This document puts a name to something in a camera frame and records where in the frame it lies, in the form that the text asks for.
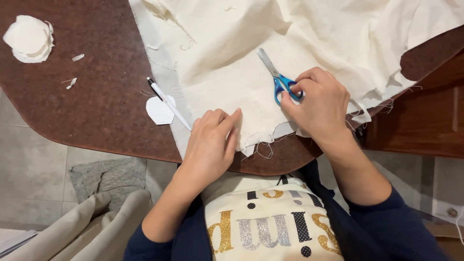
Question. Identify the stack of cream fabric circles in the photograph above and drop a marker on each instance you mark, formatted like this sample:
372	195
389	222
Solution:
28	39

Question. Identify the grey floor mat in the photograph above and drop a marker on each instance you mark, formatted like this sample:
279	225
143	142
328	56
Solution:
116	177

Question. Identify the white paper template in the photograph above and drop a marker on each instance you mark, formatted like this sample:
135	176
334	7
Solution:
157	113

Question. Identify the brown wooden cabinet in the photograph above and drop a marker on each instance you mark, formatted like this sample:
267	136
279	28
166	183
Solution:
420	119

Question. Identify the person's right hand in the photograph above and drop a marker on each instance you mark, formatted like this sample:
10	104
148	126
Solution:
322	107

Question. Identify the person's left hand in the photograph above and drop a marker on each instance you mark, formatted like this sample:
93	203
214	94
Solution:
208	148

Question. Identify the cream glitter print shirt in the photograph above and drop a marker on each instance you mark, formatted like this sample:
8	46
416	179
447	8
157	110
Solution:
268	224

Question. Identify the large cream fabric sheet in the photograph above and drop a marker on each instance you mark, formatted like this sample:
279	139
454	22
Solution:
224	47

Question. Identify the beige cloth cover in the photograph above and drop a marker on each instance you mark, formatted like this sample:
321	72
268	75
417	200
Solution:
90	232

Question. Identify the white and black pen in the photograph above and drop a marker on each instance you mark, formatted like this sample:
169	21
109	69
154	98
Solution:
167	101

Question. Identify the small cream fabric scrap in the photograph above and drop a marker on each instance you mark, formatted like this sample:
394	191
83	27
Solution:
71	83
77	57

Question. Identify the navy blue cardigan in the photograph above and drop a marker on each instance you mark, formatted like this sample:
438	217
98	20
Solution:
380	232

